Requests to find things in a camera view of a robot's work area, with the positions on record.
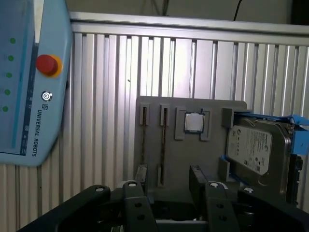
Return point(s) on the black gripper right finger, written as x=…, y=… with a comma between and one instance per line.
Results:
x=222, y=212

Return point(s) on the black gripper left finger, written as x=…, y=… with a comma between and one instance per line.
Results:
x=137, y=210

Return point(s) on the grey parts rack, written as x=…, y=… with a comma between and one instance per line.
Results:
x=190, y=154

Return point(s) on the hard disk in blue carrier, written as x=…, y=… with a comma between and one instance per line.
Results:
x=251, y=145

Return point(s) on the silver CPU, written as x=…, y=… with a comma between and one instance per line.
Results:
x=194, y=122

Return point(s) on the pale blue teach pendant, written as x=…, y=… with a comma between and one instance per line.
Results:
x=24, y=72

